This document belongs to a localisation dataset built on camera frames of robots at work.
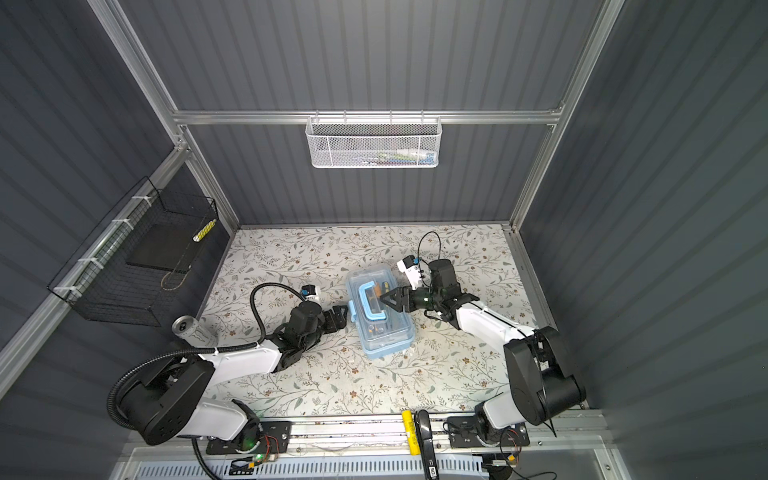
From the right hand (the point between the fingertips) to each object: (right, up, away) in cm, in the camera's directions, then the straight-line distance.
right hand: (390, 301), depth 83 cm
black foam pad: (-56, +15, -9) cm, 59 cm away
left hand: (-16, -4, +6) cm, 17 cm away
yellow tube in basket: (-51, +18, -5) cm, 54 cm away
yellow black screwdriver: (-2, +3, +8) cm, 8 cm away
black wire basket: (-64, +8, -19) cm, 67 cm away
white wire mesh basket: (-6, +55, +29) cm, 62 cm away
